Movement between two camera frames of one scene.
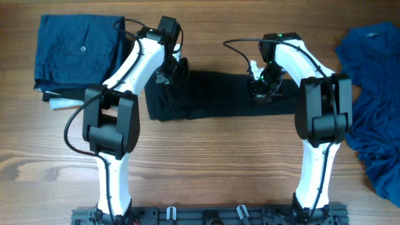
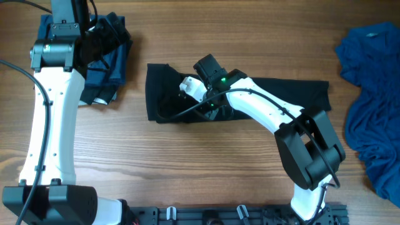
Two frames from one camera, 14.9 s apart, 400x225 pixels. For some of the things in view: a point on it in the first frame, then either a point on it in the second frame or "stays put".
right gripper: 263,96 -> 210,113
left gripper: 182,75 -> 113,42
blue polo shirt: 371,55 stays put
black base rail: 211,215 stays put
